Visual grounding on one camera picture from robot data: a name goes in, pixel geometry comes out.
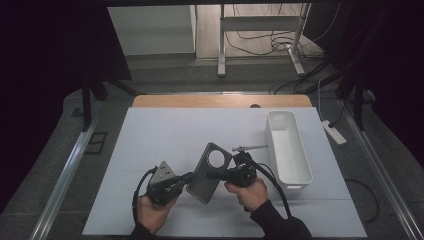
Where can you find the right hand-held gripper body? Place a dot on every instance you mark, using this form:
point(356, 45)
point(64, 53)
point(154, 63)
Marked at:
point(241, 171)

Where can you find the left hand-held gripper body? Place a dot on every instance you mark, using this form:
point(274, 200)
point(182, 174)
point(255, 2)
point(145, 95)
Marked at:
point(163, 186)

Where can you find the grey phone case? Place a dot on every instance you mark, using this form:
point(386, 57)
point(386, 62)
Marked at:
point(203, 180)

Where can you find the person's right hand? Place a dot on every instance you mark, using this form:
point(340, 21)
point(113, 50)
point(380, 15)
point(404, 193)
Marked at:
point(250, 196)

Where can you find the person's left hand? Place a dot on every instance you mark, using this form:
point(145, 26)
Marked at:
point(153, 213)

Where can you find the white plastic bin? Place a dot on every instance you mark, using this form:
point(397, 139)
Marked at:
point(289, 156)

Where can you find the white table mat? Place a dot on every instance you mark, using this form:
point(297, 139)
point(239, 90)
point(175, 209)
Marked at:
point(160, 133)

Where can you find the black floor socket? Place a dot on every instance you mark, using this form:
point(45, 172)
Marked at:
point(96, 143)

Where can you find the white power strip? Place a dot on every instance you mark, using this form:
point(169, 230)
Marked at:
point(334, 132)

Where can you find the black metal stand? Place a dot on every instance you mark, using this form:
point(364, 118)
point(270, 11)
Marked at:
point(358, 100)
point(87, 100)

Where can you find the white cabinet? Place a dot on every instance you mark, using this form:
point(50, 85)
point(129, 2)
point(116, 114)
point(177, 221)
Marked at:
point(151, 30)

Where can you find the aluminium rail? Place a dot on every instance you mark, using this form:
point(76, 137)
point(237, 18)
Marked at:
point(380, 166)
point(63, 176)

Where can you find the white desk frame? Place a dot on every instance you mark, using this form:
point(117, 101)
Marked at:
point(256, 23)

